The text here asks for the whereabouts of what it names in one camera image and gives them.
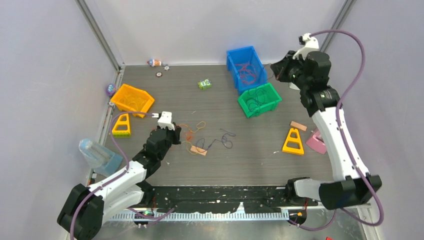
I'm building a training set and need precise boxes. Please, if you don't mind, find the pink metronome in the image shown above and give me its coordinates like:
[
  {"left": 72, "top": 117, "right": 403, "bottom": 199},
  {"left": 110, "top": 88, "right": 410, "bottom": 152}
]
[{"left": 305, "top": 128, "right": 327, "bottom": 155}]

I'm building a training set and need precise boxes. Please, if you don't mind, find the blue plastic bin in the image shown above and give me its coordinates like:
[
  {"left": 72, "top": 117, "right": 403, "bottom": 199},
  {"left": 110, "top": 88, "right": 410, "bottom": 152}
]
[{"left": 226, "top": 46, "right": 268, "bottom": 96}]

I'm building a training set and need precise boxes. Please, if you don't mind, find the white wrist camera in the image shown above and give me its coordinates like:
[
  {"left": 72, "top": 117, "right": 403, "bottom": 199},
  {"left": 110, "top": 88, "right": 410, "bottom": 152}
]
[
  {"left": 292, "top": 33, "right": 320, "bottom": 60},
  {"left": 157, "top": 111, "right": 176, "bottom": 131}
]

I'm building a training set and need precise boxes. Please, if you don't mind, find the purple round toy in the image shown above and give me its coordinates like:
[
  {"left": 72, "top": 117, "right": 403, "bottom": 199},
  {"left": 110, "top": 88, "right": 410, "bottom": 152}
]
[{"left": 106, "top": 83, "right": 117, "bottom": 97}]

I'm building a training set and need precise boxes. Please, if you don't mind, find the clear plastic bottle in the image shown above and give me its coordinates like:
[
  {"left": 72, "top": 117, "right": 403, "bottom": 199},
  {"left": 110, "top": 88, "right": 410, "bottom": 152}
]
[{"left": 78, "top": 138, "right": 123, "bottom": 177}]

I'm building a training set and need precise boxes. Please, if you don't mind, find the green monster toy block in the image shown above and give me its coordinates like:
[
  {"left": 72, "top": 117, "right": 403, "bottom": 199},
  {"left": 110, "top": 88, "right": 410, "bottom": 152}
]
[{"left": 197, "top": 78, "right": 212, "bottom": 90}]

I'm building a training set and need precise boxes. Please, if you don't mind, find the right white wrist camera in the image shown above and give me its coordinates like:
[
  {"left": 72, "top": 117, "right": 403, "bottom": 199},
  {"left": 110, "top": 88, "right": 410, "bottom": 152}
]
[{"left": 292, "top": 33, "right": 320, "bottom": 60}]

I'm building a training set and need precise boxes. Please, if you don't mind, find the green plastic bin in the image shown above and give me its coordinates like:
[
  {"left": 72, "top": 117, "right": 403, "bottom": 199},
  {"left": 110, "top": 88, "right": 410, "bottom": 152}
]
[{"left": 237, "top": 83, "right": 282, "bottom": 118}]

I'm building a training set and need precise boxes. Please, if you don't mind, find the small wooden block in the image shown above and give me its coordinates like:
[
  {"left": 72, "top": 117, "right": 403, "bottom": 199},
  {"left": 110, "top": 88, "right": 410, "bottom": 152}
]
[{"left": 189, "top": 145, "right": 208, "bottom": 156}]

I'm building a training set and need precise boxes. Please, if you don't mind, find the yellow triangle block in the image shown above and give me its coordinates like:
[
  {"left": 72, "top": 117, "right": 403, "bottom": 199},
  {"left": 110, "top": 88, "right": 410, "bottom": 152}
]
[
  {"left": 111, "top": 113, "right": 132, "bottom": 138},
  {"left": 281, "top": 128, "right": 305, "bottom": 156}
]

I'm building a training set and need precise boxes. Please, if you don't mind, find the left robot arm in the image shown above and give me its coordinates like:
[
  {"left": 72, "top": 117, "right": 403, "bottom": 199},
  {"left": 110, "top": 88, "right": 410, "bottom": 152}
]
[{"left": 56, "top": 124, "right": 182, "bottom": 240}]

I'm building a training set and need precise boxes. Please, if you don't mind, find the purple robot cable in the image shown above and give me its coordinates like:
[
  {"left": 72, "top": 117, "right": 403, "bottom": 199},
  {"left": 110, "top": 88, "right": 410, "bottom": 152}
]
[
  {"left": 69, "top": 111, "right": 176, "bottom": 240},
  {"left": 288, "top": 29, "right": 385, "bottom": 230}
]

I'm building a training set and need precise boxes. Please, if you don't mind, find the white metronome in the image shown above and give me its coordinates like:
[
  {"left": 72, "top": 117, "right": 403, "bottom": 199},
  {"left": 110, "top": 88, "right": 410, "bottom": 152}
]
[{"left": 288, "top": 82, "right": 300, "bottom": 91}]

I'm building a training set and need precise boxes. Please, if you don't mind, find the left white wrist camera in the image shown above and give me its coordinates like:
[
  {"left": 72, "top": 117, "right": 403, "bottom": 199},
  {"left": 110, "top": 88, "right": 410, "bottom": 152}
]
[{"left": 157, "top": 111, "right": 176, "bottom": 131}]

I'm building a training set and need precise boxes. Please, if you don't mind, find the orange plastic bin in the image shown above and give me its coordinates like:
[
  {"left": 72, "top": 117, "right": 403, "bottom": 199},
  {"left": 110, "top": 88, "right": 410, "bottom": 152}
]
[{"left": 110, "top": 84, "right": 155, "bottom": 113}]

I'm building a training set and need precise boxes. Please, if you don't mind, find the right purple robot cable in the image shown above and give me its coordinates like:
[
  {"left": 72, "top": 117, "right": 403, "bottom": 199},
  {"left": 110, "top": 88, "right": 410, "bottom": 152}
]
[{"left": 288, "top": 29, "right": 385, "bottom": 230}]

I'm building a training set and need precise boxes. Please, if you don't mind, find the yellow triangle block left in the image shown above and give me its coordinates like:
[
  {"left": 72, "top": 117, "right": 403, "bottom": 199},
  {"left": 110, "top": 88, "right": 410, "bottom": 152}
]
[{"left": 111, "top": 113, "right": 132, "bottom": 138}]

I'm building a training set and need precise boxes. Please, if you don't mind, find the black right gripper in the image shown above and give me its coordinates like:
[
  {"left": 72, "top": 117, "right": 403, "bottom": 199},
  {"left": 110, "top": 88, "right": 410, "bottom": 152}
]
[{"left": 270, "top": 50, "right": 310, "bottom": 90}]

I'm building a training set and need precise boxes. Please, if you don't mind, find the small clown figurine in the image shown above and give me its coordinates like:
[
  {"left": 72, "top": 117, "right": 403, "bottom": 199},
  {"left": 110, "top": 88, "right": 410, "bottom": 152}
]
[{"left": 146, "top": 58, "right": 162, "bottom": 67}]

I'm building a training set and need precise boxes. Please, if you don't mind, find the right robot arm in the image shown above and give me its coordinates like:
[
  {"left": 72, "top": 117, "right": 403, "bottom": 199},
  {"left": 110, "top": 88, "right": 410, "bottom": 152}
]
[{"left": 270, "top": 50, "right": 382, "bottom": 210}]

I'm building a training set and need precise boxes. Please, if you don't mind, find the yellow triangle block right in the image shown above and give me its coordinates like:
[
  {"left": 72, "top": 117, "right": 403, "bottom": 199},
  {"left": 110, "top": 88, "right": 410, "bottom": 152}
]
[{"left": 281, "top": 128, "right": 305, "bottom": 156}]

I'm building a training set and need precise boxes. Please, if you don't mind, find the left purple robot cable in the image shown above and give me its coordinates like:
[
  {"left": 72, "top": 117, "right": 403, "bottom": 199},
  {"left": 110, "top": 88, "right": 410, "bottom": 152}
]
[{"left": 69, "top": 111, "right": 176, "bottom": 240}]

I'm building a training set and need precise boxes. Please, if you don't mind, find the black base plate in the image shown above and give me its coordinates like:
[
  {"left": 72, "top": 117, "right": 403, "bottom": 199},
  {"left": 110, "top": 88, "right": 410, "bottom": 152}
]
[{"left": 131, "top": 185, "right": 318, "bottom": 214}]

